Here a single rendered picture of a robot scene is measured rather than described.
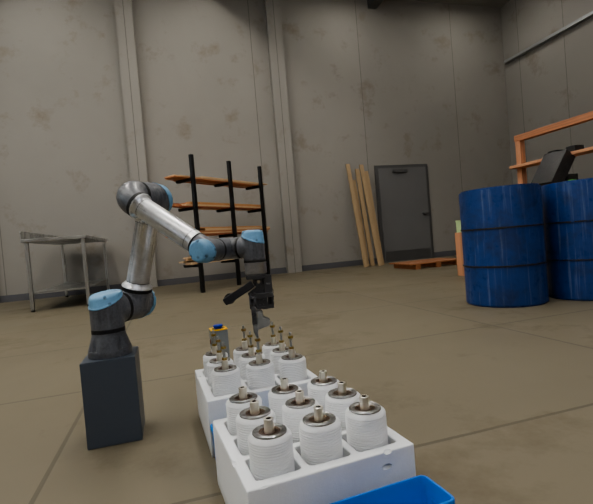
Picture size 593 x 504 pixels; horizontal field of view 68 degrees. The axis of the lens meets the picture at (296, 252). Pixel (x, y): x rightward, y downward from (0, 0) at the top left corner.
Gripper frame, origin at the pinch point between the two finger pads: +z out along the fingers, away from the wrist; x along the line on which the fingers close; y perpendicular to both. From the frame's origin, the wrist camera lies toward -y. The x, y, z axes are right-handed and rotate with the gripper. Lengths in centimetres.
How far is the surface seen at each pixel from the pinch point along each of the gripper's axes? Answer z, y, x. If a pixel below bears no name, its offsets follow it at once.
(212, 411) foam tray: 20.8, -15.0, -11.9
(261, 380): 15.0, 0.9, -4.6
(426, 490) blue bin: 26, 36, -58
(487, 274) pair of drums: 9, 180, 183
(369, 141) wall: -238, 260, 808
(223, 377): 11.7, -11.2, -7.7
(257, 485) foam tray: 18, 0, -64
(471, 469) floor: 36, 56, -36
